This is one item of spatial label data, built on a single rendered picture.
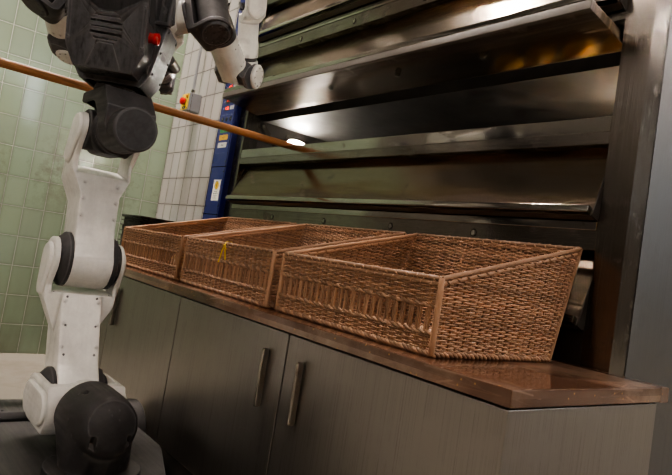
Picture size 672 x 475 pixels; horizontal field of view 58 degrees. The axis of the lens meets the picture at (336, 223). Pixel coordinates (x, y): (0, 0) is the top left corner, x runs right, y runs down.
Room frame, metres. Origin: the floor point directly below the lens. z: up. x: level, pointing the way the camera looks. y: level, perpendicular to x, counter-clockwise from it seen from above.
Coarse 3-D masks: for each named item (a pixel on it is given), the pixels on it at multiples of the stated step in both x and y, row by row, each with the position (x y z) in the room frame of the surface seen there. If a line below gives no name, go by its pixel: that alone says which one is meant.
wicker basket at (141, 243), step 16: (160, 224) 2.58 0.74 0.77; (176, 224) 2.62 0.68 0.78; (192, 224) 2.67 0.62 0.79; (208, 224) 2.72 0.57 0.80; (224, 224) 2.77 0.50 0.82; (240, 224) 2.67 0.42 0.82; (256, 224) 2.57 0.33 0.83; (272, 224) 2.48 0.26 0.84; (288, 224) 2.34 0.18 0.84; (128, 240) 2.44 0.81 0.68; (144, 240) 2.31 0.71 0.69; (160, 240) 2.20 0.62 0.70; (176, 240) 2.10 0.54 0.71; (128, 256) 2.42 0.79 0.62; (144, 256) 2.30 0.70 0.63; (160, 256) 2.19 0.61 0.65; (176, 256) 2.09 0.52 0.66; (160, 272) 2.16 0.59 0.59; (176, 272) 2.07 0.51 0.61
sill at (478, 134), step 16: (480, 128) 1.74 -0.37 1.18; (496, 128) 1.69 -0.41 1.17; (512, 128) 1.65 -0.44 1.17; (528, 128) 1.61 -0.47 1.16; (544, 128) 1.57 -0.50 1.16; (560, 128) 1.53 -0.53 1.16; (576, 128) 1.50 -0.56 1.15; (592, 128) 1.46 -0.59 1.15; (608, 128) 1.43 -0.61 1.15; (304, 144) 2.44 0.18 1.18; (320, 144) 2.35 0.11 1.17; (336, 144) 2.27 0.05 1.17; (352, 144) 2.19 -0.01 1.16; (368, 144) 2.12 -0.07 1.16; (384, 144) 2.05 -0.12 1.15; (400, 144) 1.99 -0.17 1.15; (416, 144) 1.93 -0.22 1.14
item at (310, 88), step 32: (480, 32) 1.58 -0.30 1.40; (512, 32) 1.53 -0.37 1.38; (544, 32) 1.49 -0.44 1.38; (576, 32) 1.45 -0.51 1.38; (608, 32) 1.41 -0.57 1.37; (352, 64) 2.01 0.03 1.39; (384, 64) 1.92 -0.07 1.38; (416, 64) 1.86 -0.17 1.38; (448, 64) 1.80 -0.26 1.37; (480, 64) 1.74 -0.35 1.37; (512, 64) 1.69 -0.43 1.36; (544, 64) 1.64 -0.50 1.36; (224, 96) 2.73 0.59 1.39; (256, 96) 2.59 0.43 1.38; (288, 96) 2.48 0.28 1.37; (320, 96) 2.37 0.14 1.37; (352, 96) 2.28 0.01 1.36
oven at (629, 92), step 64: (384, 0) 2.14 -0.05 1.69; (448, 0) 1.93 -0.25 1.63; (640, 0) 1.40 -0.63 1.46; (576, 64) 1.62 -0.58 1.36; (640, 64) 1.38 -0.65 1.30; (256, 128) 2.88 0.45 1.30; (320, 128) 2.84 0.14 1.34; (384, 128) 2.63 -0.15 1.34; (448, 128) 2.45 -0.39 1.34; (640, 128) 1.37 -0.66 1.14; (640, 192) 1.39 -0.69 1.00; (640, 256) 1.41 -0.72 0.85; (640, 320) 1.44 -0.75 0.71
